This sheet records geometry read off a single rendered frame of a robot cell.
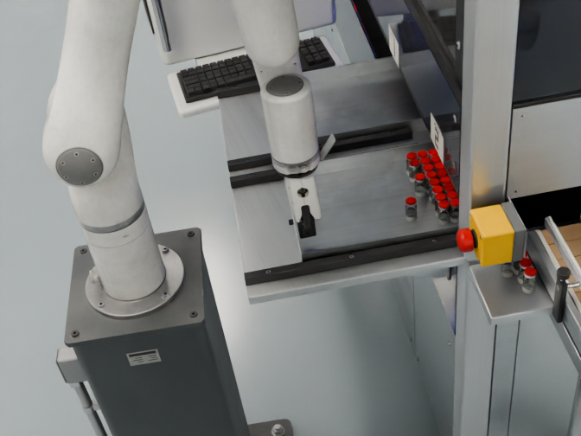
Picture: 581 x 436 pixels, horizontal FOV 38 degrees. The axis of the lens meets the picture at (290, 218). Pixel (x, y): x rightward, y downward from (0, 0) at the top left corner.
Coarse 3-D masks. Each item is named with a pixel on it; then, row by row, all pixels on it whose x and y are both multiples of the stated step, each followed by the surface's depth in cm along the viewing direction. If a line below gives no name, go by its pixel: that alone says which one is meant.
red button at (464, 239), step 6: (462, 228) 141; (468, 228) 140; (456, 234) 141; (462, 234) 139; (468, 234) 139; (456, 240) 141; (462, 240) 139; (468, 240) 139; (462, 246) 139; (468, 246) 139
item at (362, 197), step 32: (352, 160) 174; (384, 160) 176; (320, 192) 171; (352, 192) 170; (384, 192) 169; (320, 224) 164; (352, 224) 163; (384, 224) 162; (416, 224) 161; (448, 224) 160; (320, 256) 155
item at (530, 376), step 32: (320, 32) 325; (416, 288) 213; (416, 320) 222; (448, 320) 180; (544, 320) 167; (416, 352) 232; (448, 352) 186; (512, 352) 172; (544, 352) 174; (448, 384) 193; (512, 384) 180; (544, 384) 182; (576, 384) 184; (448, 416) 201; (512, 416) 188; (544, 416) 190
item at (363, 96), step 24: (312, 72) 199; (336, 72) 200; (360, 72) 201; (384, 72) 201; (336, 96) 196; (360, 96) 195; (384, 96) 194; (408, 96) 193; (336, 120) 189; (360, 120) 188; (384, 120) 187; (408, 120) 180
